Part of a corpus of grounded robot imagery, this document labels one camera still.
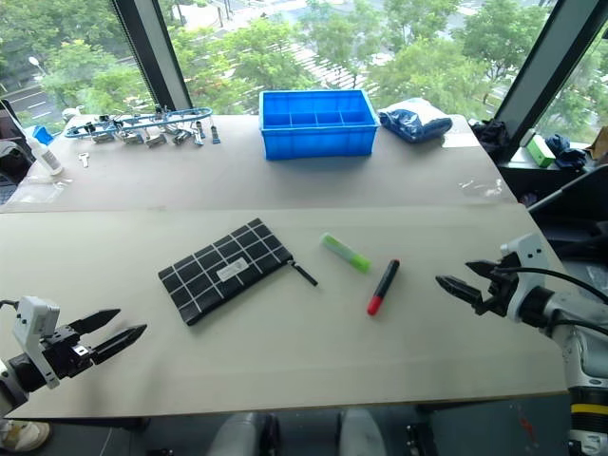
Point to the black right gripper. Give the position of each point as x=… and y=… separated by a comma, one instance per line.
x=501, y=297

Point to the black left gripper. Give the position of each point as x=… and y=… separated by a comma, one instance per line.
x=66, y=354

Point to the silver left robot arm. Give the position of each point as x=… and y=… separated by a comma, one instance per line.
x=8, y=385

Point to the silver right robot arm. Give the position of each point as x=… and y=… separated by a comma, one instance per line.
x=577, y=332

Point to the black checkered pencil pouch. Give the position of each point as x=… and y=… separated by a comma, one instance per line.
x=218, y=271

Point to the red black marker pen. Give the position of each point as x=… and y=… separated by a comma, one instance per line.
x=384, y=287

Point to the clear plastic film scrap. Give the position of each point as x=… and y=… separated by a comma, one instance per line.
x=480, y=187

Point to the black chair with grey rod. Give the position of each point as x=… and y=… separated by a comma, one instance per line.
x=577, y=204

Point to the green highlighter pen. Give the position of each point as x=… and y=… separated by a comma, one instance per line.
x=344, y=252

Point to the white shoe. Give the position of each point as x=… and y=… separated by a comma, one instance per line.
x=24, y=434

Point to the dark crumpled cloth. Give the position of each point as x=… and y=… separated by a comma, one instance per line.
x=490, y=135

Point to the green white box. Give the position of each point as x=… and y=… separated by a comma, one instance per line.
x=540, y=151

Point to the blue crumpled cloth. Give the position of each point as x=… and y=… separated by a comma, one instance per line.
x=566, y=153

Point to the clear plastic bag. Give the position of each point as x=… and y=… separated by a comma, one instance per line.
x=40, y=189

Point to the blue plastic bag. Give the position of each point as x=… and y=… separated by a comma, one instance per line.
x=413, y=123

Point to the grey rounded shape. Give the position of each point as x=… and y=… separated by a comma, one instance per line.
x=242, y=434
x=361, y=433

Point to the brown cardboard box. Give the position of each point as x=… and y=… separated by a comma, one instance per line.
x=599, y=145

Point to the white plastic bottle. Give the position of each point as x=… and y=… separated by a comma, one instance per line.
x=47, y=157

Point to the metal binder clip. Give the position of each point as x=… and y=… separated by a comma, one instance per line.
x=133, y=139
x=156, y=141
x=102, y=138
x=180, y=138

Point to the blue plastic piece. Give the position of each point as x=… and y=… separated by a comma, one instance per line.
x=43, y=135

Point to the blue plastic divided bin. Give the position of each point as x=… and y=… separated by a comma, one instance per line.
x=313, y=142

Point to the dark window pillar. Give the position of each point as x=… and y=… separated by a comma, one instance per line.
x=546, y=66
x=152, y=52

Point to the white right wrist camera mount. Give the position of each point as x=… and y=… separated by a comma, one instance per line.
x=528, y=259

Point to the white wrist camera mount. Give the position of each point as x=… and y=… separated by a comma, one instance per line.
x=32, y=317
x=528, y=259

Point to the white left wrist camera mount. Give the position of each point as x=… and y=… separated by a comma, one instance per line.
x=32, y=317

